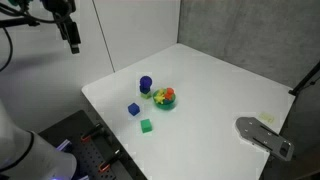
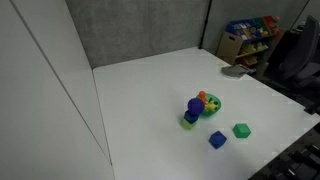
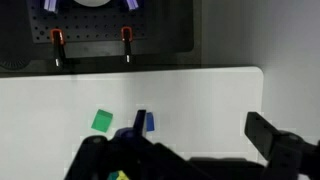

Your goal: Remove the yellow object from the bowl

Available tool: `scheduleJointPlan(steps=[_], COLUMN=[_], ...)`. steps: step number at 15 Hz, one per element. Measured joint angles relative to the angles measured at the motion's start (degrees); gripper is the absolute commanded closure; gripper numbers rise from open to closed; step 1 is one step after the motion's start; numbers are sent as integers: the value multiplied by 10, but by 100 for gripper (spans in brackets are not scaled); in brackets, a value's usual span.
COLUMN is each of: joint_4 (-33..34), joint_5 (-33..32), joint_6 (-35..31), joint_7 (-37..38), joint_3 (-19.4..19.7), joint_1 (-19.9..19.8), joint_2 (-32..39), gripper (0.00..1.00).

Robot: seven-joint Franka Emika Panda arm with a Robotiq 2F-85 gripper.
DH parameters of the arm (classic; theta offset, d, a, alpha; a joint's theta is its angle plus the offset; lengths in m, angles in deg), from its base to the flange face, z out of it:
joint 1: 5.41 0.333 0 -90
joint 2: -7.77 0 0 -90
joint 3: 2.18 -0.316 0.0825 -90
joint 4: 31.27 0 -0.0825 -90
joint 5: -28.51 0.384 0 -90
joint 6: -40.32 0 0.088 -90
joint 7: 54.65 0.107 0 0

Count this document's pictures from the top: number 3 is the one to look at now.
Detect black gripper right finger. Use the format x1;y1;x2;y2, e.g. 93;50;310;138
244;112;320;180

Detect left orange black clamp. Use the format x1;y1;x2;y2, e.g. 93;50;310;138
50;28;65;68

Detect blue block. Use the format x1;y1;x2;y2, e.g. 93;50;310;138
146;112;155;132

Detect black perforated breadboard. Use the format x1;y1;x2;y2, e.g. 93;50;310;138
26;0;195;58

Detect green cube block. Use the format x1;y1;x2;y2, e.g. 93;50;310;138
91;109;113;132

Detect right orange black clamp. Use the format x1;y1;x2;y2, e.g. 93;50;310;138
121;26;133;63

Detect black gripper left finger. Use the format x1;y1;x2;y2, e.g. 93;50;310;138
64;110;213;180

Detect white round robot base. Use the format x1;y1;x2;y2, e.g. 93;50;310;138
74;0;111;8

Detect green plastic bowl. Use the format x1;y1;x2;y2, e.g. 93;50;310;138
107;171;130;180

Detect orange black clamp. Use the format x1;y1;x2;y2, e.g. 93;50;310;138
50;28;65;68
121;26;133;63

